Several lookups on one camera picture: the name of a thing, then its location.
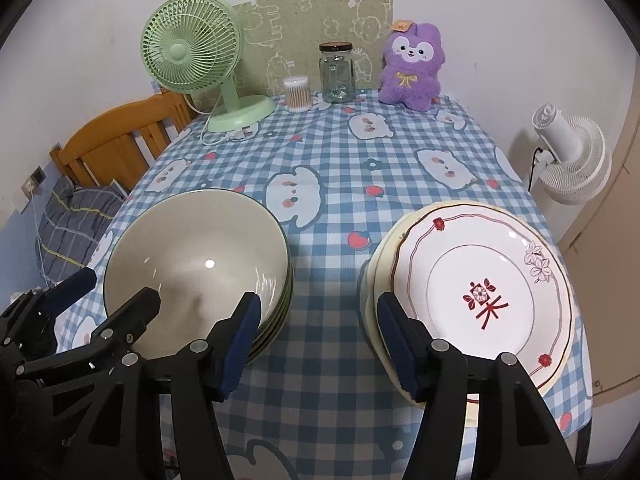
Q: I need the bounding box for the white red-trimmed plate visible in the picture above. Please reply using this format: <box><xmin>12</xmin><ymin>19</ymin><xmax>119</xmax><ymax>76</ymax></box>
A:
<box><xmin>390</xmin><ymin>202</ymin><xmax>575</xmax><ymax>395</ymax></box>

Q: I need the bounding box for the round yellow flower plate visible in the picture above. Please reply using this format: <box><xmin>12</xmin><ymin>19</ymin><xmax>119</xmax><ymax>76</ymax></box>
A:
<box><xmin>372</xmin><ymin>209</ymin><xmax>576</xmax><ymax>401</ymax></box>

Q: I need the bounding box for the scalloped yellow flower plate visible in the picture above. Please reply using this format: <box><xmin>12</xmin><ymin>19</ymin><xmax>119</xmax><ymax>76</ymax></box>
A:
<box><xmin>360</xmin><ymin>255</ymin><xmax>425</xmax><ymax>410</ymax></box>

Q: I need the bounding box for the grey plaid pillow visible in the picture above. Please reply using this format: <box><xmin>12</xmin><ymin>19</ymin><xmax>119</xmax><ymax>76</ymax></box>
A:
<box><xmin>35</xmin><ymin>176</ymin><xmax>126</xmax><ymax>286</ymax></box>

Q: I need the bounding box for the wooden bed headboard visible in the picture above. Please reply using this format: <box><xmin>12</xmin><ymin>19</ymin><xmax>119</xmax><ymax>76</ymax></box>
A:
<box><xmin>50</xmin><ymin>91</ymin><xmax>196</xmax><ymax>191</ymax></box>

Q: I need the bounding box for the beige door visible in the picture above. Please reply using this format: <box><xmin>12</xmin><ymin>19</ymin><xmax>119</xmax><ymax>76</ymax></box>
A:
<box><xmin>561</xmin><ymin>72</ymin><xmax>639</xmax><ymax>405</ymax></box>

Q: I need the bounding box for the blue checkered tablecloth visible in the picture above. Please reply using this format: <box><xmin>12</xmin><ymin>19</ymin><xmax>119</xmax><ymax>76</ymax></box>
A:
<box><xmin>54</xmin><ymin>88</ymin><xmax>594</xmax><ymax>480</ymax></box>

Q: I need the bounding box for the white standing fan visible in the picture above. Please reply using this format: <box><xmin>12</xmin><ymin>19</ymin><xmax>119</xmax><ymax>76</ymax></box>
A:
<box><xmin>529</xmin><ymin>103</ymin><xmax>612</xmax><ymax>206</ymax></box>

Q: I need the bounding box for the cotton swab container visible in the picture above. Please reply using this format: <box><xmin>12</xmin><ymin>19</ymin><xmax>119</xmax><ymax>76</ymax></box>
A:
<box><xmin>282</xmin><ymin>76</ymin><xmax>312</xmax><ymax>113</ymax></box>

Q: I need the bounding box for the green desk fan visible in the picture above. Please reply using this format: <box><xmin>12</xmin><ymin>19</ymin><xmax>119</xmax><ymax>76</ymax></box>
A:
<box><xmin>140</xmin><ymin>0</ymin><xmax>276</xmax><ymax>133</ymax></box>

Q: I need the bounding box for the glass jar black lid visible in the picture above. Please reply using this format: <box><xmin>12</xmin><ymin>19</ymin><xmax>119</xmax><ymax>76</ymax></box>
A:
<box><xmin>319</xmin><ymin>41</ymin><xmax>356</xmax><ymax>104</ymax></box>

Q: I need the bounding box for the purple plush bunny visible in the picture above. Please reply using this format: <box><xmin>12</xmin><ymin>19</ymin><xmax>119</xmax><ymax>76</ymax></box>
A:
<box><xmin>378</xmin><ymin>20</ymin><xmax>446</xmax><ymax>112</ymax></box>

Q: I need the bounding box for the wall power outlet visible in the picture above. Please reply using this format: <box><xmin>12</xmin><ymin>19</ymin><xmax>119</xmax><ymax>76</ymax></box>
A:
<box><xmin>21</xmin><ymin>166</ymin><xmax>46</xmax><ymax>200</ymax></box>

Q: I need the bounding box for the white fan cable and plug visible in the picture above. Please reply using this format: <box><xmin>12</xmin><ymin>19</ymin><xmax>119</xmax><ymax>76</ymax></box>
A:
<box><xmin>182</xmin><ymin>71</ymin><xmax>260</xmax><ymax>148</ymax></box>

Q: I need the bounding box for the black fan power cable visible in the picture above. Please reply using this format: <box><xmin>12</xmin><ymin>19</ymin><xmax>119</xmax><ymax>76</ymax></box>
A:
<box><xmin>527</xmin><ymin>144</ymin><xmax>547</xmax><ymax>191</ymax></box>

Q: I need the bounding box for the green patterned wall mat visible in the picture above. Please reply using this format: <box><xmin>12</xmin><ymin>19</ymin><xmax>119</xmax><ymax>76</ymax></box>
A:
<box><xmin>192</xmin><ymin>0</ymin><xmax>395</xmax><ymax>111</ymax></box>

